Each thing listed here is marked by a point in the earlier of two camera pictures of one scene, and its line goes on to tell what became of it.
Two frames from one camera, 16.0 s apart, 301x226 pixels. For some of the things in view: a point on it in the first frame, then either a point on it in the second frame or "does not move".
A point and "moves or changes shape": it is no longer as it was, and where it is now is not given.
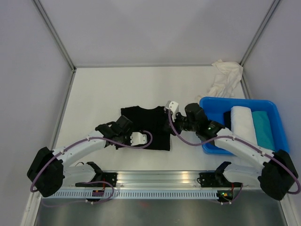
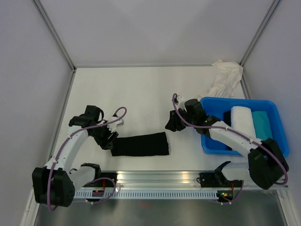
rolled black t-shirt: (227, 119) does not move
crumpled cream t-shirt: (228, 77) does not move
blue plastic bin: (214, 108) does not move
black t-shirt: (153, 120) moves or changes shape
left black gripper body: (125, 139) → (101, 135)
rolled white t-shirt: (242, 123) does not move
